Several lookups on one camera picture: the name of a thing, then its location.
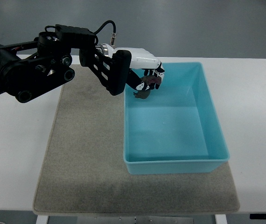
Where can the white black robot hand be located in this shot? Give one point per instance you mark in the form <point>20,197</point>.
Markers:
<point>143,63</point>

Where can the brown hippo toy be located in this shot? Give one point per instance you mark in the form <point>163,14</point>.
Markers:
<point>148,83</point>

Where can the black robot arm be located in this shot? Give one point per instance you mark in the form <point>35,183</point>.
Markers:
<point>31,69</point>

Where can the blue plastic box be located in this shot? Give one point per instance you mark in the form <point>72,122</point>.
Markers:
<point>176,129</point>

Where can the beige felt mat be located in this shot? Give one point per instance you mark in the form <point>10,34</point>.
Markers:
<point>84,172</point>

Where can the grey metal table crossbar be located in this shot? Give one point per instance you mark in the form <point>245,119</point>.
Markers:
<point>135,220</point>

